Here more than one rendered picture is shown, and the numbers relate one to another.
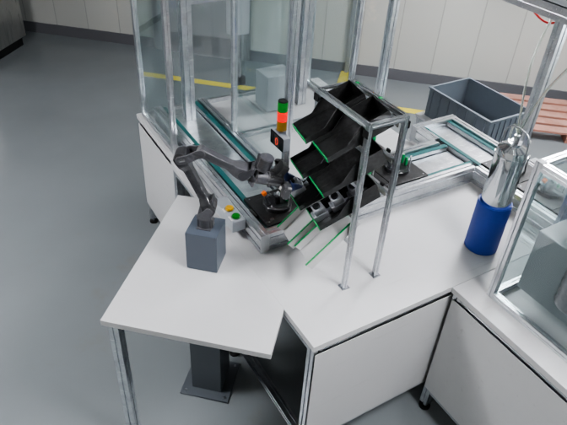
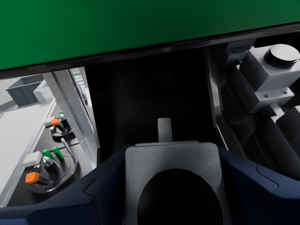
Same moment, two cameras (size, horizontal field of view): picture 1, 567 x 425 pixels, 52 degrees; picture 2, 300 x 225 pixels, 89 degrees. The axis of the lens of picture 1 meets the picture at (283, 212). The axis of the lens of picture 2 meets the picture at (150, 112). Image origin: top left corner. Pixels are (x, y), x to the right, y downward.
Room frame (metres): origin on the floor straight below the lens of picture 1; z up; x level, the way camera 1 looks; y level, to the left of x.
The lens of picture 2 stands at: (1.98, 0.00, 1.36)
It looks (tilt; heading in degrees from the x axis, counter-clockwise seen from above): 33 degrees down; 291
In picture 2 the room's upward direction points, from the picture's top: 9 degrees counter-clockwise
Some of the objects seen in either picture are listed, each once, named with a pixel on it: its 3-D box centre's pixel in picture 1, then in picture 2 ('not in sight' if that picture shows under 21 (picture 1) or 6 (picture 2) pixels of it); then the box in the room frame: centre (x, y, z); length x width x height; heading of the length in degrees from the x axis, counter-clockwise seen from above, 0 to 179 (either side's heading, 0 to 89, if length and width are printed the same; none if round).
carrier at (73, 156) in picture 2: not in sight; (50, 165); (2.39, -0.18, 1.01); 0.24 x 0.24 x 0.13; 33
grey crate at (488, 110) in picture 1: (475, 112); (44, 85); (3.88, -1.36, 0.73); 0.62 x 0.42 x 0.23; 33
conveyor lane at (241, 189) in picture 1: (252, 182); not in sight; (2.52, 0.17, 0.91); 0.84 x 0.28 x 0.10; 33
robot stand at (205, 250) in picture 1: (206, 243); not in sight; (1.95, 0.33, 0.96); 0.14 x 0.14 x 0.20; 81
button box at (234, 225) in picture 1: (229, 213); not in sight; (2.21, 0.26, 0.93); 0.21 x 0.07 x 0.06; 33
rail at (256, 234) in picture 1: (224, 192); not in sight; (2.41, 0.31, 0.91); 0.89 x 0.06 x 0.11; 33
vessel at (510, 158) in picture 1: (507, 165); not in sight; (2.18, -0.96, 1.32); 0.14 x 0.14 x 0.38
